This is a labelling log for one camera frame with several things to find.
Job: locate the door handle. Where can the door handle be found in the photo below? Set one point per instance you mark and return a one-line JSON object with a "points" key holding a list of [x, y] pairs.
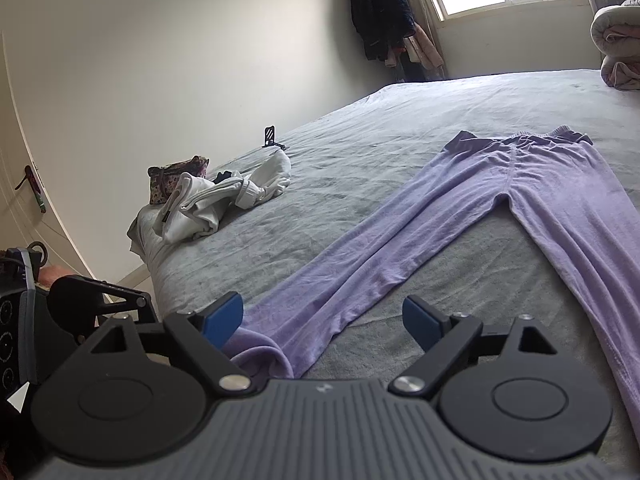
{"points": [[31, 179]]}

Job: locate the floral pouch bag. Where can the floral pouch bag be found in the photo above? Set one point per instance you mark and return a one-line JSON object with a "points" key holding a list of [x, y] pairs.
{"points": [[163, 180]]}

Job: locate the rolled grey pink quilt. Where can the rolled grey pink quilt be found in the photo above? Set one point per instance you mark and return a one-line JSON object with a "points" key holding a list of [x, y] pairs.
{"points": [[615, 32]]}

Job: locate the white jacket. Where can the white jacket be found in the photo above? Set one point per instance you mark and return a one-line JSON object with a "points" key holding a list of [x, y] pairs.
{"points": [[196, 206]]}

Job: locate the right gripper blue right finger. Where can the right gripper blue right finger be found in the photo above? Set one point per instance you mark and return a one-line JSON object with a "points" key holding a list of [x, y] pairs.
{"points": [[446, 340]]}

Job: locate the purple pants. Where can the purple pants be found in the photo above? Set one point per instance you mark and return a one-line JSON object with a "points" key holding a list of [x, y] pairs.
{"points": [[571, 209]]}

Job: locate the black phone stand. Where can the black phone stand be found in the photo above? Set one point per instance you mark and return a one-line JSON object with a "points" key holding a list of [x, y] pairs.
{"points": [[270, 139]]}

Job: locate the dark hanging coats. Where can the dark hanging coats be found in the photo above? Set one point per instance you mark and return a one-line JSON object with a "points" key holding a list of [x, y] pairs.
{"points": [[382, 26]]}

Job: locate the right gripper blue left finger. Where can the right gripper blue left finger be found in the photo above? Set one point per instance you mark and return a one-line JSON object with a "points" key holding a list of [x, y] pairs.
{"points": [[199, 337]]}

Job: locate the left grey curtain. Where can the left grey curtain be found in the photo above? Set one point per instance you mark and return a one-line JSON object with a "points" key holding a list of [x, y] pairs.
{"points": [[423, 46]]}

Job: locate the grey bed sheet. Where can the grey bed sheet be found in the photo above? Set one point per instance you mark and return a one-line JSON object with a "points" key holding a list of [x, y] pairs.
{"points": [[348, 163]]}

